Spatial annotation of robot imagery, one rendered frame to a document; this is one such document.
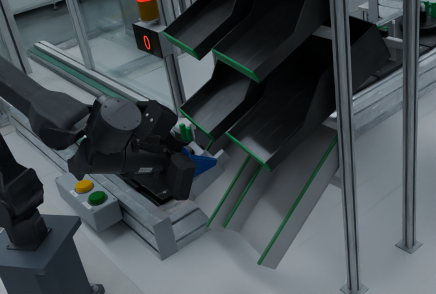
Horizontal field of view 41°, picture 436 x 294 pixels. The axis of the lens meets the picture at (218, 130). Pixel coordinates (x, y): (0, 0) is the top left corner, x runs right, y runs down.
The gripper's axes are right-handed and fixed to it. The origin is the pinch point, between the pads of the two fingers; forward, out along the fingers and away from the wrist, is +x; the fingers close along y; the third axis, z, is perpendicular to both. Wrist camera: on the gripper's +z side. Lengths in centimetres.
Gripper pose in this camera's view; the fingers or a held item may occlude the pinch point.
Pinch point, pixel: (191, 155)
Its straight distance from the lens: 93.6
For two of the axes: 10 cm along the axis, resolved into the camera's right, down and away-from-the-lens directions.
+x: 8.6, 0.3, 5.0
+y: -4.5, -4.0, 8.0
